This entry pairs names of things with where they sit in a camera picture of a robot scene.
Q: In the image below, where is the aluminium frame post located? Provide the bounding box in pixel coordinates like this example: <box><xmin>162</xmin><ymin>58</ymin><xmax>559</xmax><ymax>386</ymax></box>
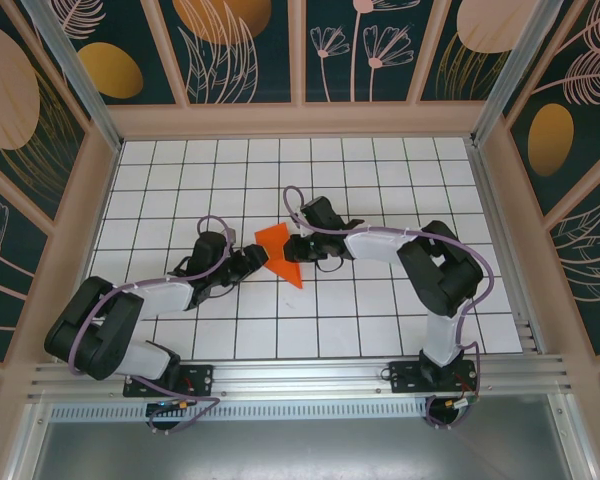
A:
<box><xmin>472</xmin><ymin>0</ymin><xmax>564</xmax><ymax>146</ymax></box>
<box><xmin>22</xmin><ymin>0</ymin><xmax>124</xmax><ymax>151</ymax></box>

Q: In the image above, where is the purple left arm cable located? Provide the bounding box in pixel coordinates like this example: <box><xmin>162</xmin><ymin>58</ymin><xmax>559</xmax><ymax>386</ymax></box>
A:
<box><xmin>67</xmin><ymin>214</ymin><xmax>241</xmax><ymax>434</ymax></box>

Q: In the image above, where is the slotted grey cable duct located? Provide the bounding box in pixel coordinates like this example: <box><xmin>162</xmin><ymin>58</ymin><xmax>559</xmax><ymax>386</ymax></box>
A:
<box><xmin>49</xmin><ymin>403</ymin><xmax>431</xmax><ymax>424</ymax></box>

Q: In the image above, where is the orange paper sheet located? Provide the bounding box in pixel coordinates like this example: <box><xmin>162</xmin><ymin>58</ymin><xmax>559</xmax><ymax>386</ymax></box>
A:
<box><xmin>254</xmin><ymin>223</ymin><xmax>305</xmax><ymax>290</ymax></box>

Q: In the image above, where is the aluminium side rail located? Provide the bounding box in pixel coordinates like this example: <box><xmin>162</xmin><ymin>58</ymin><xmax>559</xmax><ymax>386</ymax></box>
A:
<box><xmin>467</xmin><ymin>139</ymin><xmax>546</xmax><ymax>354</ymax></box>

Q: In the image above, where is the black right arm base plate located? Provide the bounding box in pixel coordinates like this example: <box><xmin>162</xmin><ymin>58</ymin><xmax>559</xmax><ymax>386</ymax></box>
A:
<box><xmin>388</xmin><ymin>359</ymin><xmax>479</xmax><ymax>394</ymax></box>

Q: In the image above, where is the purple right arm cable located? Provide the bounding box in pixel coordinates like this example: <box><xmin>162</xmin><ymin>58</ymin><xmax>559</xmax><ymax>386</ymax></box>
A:
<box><xmin>283</xmin><ymin>185</ymin><xmax>496</xmax><ymax>432</ymax></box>

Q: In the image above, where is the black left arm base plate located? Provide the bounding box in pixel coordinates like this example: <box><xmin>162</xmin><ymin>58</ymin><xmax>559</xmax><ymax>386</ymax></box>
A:
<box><xmin>123</xmin><ymin>363</ymin><xmax>215</xmax><ymax>399</ymax></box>

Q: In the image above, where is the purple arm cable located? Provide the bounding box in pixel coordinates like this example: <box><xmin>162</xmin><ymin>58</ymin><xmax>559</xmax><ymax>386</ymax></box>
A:
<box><xmin>283</xmin><ymin>185</ymin><xmax>496</xmax><ymax>432</ymax></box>
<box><xmin>67</xmin><ymin>214</ymin><xmax>241</xmax><ymax>434</ymax></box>

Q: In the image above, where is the aluminium mounting rail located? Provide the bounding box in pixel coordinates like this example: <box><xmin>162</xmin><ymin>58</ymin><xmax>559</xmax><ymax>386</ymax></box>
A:
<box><xmin>27</xmin><ymin>353</ymin><xmax>574</xmax><ymax>401</ymax></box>

